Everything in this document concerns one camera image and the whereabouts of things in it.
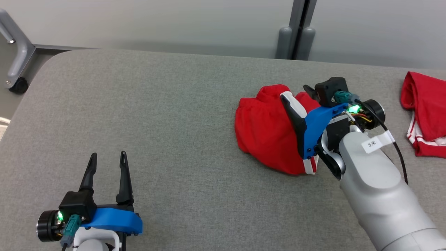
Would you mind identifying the white cable label tag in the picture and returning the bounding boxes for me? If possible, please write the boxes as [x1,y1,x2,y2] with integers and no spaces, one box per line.
[361,131,396,154]

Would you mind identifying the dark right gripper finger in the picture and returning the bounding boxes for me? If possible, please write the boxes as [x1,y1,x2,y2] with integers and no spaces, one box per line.
[303,84,320,102]
[280,93,308,158]

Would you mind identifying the grey metal frame leg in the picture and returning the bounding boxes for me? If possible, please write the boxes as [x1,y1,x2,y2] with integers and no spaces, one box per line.
[0,9,100,88]

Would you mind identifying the left arm teal-plug black cable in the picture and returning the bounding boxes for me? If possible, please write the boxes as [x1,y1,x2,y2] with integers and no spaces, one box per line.
[60,214,82,251]

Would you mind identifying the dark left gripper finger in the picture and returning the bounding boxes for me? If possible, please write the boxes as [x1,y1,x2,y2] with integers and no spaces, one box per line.
[116,151,134,205]
[79,153,98,192]

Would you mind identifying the black caster wheel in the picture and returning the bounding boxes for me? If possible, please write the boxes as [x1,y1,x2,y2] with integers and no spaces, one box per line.
[9,77,29,94]

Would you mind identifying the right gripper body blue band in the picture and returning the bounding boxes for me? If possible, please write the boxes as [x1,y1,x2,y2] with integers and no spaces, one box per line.
[302,99,386,161]

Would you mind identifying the arm teal-plug black cable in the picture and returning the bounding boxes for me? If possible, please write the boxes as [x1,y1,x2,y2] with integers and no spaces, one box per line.
[60,214,82,251]
[333,90,409,185]

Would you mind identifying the grey partition post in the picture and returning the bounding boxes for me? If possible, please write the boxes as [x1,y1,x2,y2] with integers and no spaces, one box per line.
[291,0,317,60]

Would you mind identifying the grey cylindrical post foot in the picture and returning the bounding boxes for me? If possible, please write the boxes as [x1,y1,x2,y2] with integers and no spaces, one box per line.
[276,26,293,60]
[300,27,316,60]

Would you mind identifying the red shirt with white sleeves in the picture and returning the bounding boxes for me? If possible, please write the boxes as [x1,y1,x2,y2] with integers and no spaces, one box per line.
[400,71,446,158]

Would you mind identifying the right arm teal-plug black cable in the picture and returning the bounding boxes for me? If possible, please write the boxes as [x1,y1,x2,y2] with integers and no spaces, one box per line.
[333,90,409,185]

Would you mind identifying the red shorts with white stripe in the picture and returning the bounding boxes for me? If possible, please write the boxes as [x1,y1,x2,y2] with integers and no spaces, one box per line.
[234,84,321,176]

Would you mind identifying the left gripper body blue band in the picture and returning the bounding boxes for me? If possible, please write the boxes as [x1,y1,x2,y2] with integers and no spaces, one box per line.
[37,202,143,251]

